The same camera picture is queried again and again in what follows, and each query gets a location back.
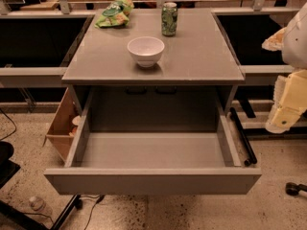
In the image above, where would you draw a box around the cardboard box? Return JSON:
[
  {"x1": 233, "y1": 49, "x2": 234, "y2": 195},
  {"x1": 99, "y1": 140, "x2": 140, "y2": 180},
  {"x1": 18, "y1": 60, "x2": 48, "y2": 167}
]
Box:
[{"x1": 46, "y1": 89, "x2": 79, "y2": 161}]

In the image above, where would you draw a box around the grey open top drawer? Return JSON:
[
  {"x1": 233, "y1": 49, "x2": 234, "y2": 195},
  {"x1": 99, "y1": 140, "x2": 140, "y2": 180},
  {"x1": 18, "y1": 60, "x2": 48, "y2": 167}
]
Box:
[{"x1": 43, "y1": 89, "x2": 263, "y2": 196}]

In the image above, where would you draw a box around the black drawer rail bar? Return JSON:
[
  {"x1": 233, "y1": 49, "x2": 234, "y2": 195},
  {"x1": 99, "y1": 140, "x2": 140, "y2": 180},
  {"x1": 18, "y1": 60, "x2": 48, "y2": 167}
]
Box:
[{"x1": 230, "y1": 107, "x2": 257, "y2": 167}]

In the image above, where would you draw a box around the black cable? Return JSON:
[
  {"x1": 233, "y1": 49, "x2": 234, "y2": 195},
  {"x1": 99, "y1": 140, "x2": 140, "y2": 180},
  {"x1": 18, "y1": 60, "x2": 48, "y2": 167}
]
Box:
[{"x1": 83, "y1": 194, "x2": 106, "y2": 230}]

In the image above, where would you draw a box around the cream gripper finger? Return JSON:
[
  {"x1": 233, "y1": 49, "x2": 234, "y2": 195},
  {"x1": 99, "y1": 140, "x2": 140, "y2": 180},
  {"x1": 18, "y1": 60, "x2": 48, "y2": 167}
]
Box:
[{"x1": 265, "y1": 105, "x2": 301, "y2": 134}]

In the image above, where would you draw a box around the white bowl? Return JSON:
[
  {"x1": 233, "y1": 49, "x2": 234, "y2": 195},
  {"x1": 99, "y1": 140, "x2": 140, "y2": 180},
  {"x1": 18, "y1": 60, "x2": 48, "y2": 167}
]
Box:
[{"x1": 127, "y1": 36, "x2": 165, "y2": 67}]

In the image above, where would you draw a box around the grey cabinet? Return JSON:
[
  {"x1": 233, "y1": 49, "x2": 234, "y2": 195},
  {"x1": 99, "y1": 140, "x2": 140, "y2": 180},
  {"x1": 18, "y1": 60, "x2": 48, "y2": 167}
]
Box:
[{"x1": 63, "y1": 9, "x2": 244, "y2": 132}]

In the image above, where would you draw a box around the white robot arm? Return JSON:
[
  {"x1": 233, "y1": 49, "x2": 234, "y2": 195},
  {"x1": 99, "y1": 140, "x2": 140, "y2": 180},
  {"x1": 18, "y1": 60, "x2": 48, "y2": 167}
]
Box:
[{"x1": 262, "y1": 4, "x2": 307, "y2": 133}]

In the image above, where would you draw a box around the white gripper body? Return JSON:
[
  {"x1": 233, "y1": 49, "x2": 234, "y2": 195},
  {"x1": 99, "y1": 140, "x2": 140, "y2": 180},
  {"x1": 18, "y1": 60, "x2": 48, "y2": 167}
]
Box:
[{"x1": 275, "y1": 70, "x2": 307, "y2": 119}]

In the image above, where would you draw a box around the green chip bag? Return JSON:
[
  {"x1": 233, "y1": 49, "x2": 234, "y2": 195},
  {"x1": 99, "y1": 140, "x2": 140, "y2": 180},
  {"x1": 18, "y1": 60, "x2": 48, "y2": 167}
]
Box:
[{"x1": 95, "y1": 0, "x2": 134, "y2": 28}]

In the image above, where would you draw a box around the green soda can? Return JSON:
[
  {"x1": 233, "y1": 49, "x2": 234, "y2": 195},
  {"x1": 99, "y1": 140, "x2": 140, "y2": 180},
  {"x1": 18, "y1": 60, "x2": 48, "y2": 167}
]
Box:
[{"x1": 161, "y1": 2, "x2": 177, "y2": 36}]

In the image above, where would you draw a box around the clear plastic bottle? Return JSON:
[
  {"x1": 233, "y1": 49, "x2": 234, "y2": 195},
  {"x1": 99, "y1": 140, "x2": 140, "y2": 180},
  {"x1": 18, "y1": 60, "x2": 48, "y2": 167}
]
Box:
[{"x1": 23, "y1": 195, "x2": 52, "y2": 218}]

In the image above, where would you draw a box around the black caster wheel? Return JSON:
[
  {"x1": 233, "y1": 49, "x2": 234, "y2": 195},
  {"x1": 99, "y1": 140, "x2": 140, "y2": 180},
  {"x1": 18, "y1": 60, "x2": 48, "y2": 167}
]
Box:
[{"x1": 285, "y1": 182, "x2": 307, "y2": 196}]

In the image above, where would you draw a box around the black chair base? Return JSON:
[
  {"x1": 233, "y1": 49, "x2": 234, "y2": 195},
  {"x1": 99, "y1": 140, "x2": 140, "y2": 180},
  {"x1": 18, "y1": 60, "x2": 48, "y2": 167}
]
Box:
[{"x1": 0, "y1": 141, "x2": 82, "y2": 230}]

